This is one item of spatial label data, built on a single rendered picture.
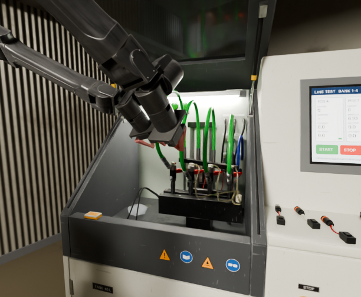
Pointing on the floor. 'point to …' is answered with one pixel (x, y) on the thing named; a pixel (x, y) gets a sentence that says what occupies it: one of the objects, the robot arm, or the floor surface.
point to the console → (315, 194)
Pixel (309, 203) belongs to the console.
